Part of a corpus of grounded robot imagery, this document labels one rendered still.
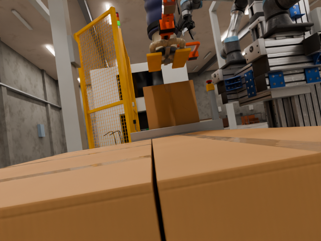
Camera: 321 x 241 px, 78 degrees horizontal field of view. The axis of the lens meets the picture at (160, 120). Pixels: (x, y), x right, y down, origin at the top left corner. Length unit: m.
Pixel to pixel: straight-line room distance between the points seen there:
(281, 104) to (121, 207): 1.42
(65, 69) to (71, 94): 0.29
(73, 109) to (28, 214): 2.10
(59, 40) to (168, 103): 1.51
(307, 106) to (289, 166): 1.36
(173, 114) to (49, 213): 1.37
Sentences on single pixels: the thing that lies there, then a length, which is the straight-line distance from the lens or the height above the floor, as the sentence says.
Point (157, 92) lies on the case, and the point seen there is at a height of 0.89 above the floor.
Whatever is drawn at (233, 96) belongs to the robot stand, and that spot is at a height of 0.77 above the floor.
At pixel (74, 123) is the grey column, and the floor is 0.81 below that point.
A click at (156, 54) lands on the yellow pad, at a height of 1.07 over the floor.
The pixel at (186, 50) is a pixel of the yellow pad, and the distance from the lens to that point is 1.35.
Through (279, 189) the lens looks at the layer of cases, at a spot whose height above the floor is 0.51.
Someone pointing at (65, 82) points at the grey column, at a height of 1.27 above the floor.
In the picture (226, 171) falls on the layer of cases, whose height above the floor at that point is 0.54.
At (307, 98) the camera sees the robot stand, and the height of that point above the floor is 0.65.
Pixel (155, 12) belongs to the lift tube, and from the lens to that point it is 1.54.
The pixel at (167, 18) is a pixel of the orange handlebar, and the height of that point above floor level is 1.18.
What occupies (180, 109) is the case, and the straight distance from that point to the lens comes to 1.54.
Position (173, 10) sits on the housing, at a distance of 1.12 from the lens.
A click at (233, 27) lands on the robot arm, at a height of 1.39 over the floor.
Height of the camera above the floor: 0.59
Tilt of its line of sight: 3 degrees up
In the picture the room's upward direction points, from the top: 9 degrees counter-clockwise
